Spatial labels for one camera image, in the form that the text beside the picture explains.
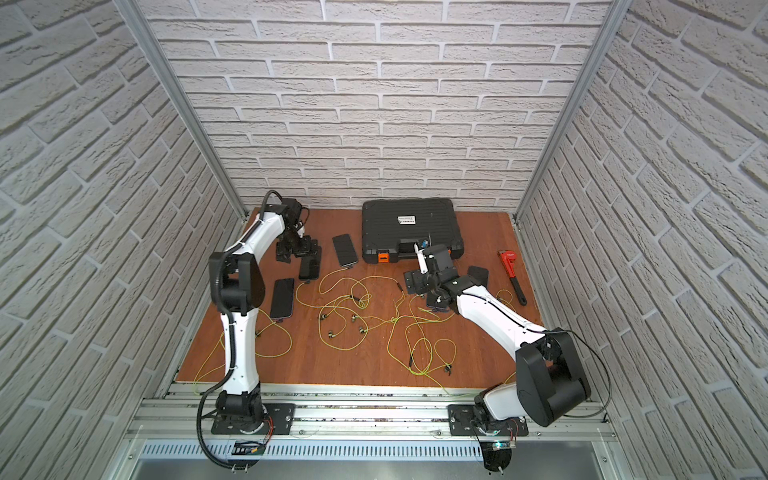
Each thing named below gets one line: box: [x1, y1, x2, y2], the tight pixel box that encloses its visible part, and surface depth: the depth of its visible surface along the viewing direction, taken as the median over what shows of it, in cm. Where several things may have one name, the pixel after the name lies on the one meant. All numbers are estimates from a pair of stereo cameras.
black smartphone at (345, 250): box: [332, 233, 358, 267], surface depth 112 cm
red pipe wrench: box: [498, 250, 527, 306], surface depth 105 cm
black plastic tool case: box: [361, 198, 464, 263], surface depth 109 cm
